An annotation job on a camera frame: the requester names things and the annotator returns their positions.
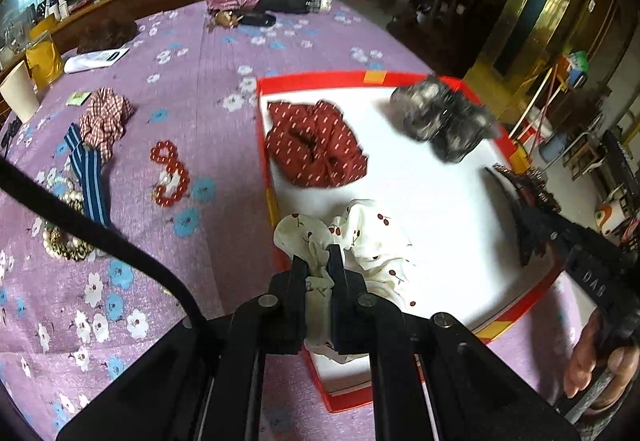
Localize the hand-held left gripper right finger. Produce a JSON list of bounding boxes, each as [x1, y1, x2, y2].
[[329, 245, 582, 441]]

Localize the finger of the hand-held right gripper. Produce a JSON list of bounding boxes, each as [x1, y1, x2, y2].
[[515, 207, 585, 267]]

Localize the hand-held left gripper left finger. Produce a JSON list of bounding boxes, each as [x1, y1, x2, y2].
[[56, 255, 308, 441]]

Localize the black rhinestone hair clip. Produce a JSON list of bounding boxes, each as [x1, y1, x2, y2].
[[485, 164, 562, 268]]

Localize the white cherry print scrunchie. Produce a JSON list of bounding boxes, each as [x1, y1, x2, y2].
[[273, 199, 417, 364]]

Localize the red-rimmed white tray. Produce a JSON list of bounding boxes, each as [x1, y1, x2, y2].
[[256, 70, 572, 414]]

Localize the grey black organza scrunchie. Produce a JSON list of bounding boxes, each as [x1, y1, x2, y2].
[[390, 75, 502, 165]]

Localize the red bead bracelet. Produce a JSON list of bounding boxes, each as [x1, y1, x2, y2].
[[151, 140, 191, 208]]

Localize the blue striped strap watch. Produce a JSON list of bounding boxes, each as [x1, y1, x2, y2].
[[64, 122, 114, 228]]

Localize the leopard print hair tie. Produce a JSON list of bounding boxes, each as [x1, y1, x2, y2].
[[42, 226, 97, 264]]

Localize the white pearl necklace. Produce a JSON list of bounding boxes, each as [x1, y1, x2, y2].
[[45, 171, 85, 214]]

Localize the red checkered scrunchie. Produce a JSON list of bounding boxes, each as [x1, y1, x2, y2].
[[80, 88, 135, 163]]

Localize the person's right hand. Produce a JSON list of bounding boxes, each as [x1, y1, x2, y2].
[[564, 309, 640, 412]]

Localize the dark red dotted scrunchie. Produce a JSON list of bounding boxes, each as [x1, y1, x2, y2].
[[265, 100, 370, 188]]

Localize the purple floral tablecloth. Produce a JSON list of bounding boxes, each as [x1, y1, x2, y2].
[[0, 0, 601, 441]]

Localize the black glasses case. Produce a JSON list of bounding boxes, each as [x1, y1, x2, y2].
[[237, 12, 277, 28]]

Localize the brown small toy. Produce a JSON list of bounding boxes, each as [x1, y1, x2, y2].
[[207, 11, 242, 31]]

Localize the white booklet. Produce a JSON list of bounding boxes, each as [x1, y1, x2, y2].
[[64, 47, 130, 75]]

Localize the brown furry wig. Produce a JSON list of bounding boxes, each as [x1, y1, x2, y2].
[[76, 16, 139, 54]]

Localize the yellow glass jar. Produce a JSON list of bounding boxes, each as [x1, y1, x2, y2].
[[25, 32, 65, 88]]

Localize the black cable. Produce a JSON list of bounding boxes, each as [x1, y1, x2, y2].
[[0, 157, 207, 328]]

